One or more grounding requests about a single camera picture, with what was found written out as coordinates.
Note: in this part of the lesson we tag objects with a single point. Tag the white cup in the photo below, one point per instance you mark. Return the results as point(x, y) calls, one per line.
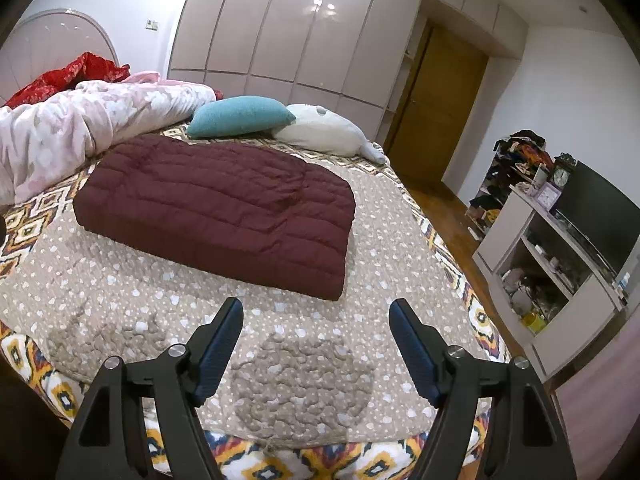
point(540, 176)

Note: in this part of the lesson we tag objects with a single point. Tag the white arched headboard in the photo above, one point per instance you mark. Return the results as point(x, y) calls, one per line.
point(50, 40)

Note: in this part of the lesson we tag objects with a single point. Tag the small pink clock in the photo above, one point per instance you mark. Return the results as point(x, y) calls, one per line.
point(549, 195)

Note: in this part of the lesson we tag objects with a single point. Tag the yellow container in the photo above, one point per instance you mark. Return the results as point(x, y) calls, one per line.
point(534, 322)

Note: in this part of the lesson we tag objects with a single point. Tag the pink floral duvet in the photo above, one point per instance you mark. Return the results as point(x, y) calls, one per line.
point(75, 120)

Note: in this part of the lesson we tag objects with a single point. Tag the white plush pillow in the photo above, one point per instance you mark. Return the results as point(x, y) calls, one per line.
point(320, 130)

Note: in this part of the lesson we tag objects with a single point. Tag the teal pillow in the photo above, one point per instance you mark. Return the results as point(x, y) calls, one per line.
point(240, 115)

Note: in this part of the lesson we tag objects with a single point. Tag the cluttered storage rack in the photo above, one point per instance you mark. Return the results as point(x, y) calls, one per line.
point(515, 160)

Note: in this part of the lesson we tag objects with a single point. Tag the patterned beige bedspread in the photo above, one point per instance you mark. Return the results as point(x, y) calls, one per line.
point(150, 285)

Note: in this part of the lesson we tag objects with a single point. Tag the red patterned cloth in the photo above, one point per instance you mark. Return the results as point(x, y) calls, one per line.
point(90, 67)

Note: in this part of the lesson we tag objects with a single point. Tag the dark ornate table clock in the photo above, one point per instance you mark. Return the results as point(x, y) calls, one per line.
point(561, 176)

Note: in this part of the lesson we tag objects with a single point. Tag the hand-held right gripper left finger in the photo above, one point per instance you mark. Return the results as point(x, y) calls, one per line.
point(220, 350)

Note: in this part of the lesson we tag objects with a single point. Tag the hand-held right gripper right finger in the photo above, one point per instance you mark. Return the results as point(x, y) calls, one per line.
point(415, 350)

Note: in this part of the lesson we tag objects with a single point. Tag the white round jar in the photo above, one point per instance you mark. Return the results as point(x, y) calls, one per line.
point(521, 301)

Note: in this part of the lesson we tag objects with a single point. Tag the maroon quilted blanket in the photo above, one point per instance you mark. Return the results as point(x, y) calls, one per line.
point(215, 210)

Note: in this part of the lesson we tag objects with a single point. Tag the pink rug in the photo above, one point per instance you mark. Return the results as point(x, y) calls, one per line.
point(600, 410)

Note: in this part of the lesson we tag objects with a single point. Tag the white TV cabinet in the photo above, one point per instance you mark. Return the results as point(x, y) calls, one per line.
point(505, 230)

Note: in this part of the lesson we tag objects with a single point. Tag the wooden door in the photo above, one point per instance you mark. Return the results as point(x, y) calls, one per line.
point(440, 110)

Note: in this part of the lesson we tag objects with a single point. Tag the black television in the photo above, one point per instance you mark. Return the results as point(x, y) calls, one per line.
point(595, 210)

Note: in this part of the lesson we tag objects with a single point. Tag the glossy white wardrobe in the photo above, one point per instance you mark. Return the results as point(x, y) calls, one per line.
point(300, 20)

